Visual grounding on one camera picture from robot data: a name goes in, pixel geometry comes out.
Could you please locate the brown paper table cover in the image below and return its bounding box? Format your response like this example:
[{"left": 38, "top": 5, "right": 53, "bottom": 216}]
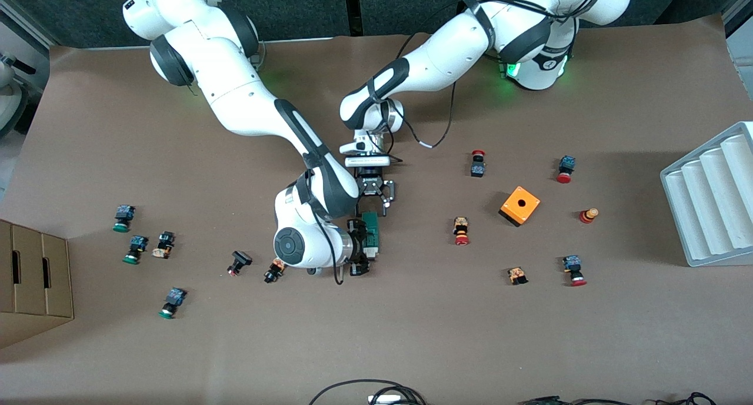
[{"left": 0, "top": 14, "right": 753, "bottom": 405}]

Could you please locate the black push button orange block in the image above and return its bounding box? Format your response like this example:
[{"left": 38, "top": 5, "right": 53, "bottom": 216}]
[{"left": 263, "top": 258, "right": 289, "bottom": 284}]

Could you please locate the black square push button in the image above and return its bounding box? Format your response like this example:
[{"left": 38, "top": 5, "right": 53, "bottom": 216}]
[{"left": 226, "top": 250, "right": 253, "bottom": 277}]

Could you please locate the red mushroom button blue block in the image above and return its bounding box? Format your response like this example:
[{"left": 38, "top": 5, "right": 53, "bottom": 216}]
[
  {"left": 562, "top": 255, "right": 588, "bottom": 287},
  {"left": 555, "top": 155, "right": 577, "bottom": 184}
]

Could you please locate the white stepped plastic tray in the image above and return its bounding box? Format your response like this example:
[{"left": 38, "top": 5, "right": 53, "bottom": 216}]
[{"left": 660, "top": 121, "right": 753, "bottom": 268}]

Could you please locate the brown cardboard box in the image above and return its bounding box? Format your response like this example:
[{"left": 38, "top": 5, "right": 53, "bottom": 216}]
[{"left": 0, "top": 219, "right": 75, "bottom": 350}]

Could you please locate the white grey floor equipment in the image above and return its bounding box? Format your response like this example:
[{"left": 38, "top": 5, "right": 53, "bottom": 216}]
[{"left": 0, "top": 52, "right": 37, "bottom": 140}]

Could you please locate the grey cabinet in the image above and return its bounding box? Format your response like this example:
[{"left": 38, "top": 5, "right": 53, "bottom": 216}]
[{"left": 722, "top": 0, "right": 753, "bottom": 70}]

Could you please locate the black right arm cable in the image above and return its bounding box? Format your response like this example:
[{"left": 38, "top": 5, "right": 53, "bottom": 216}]
[{"left": 306, "top": 175, "right": 345, "bottom": 286}]

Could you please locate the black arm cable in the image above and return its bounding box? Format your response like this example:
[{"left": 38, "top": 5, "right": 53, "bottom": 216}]
[
  {"left": 388, "top": 81, "right": 458, "bottom": 150},
  {"left": 306, "top": 175, "right": 345, "bottom": 286}
]

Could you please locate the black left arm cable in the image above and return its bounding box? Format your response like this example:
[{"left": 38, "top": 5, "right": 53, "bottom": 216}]
[{"left": 388, "top": 81, "right": 458, "bottom": 150}]

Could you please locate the black looped cable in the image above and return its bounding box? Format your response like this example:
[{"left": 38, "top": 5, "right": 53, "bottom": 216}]
[{"left": 309, "top": 380, "right": 427, "bottom": 405}]

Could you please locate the orange button enclosure box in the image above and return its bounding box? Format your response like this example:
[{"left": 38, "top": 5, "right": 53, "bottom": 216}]
[{"left": 498, "top": 185, "right": 541, "bottom": 228}]

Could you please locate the black vertical post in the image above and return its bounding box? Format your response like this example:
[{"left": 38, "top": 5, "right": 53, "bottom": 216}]
[{"left": 343, "top": 0, "right": 364, "bottom": 36}]

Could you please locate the green push button switch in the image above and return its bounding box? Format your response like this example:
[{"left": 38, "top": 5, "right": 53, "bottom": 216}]
[
  {"left": 158, "top": 287, "right": 187, "bottom": 320},
  {"left": 123, "top": 235, "right": 149, "bottom": 265},
  {"left": 112, "top": 204, "right": 136, "bottom": 233}
]

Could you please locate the black cream orange switch part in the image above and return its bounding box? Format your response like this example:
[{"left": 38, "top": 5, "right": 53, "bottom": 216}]
[{"left": 151, "top": 231, "right": 175, "bottom": 260}]

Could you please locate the black thin cable bundle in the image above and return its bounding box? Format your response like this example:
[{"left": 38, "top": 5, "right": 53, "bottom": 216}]
[{"left": 518, "top": 391, "right": 718, "bottom": 405}]

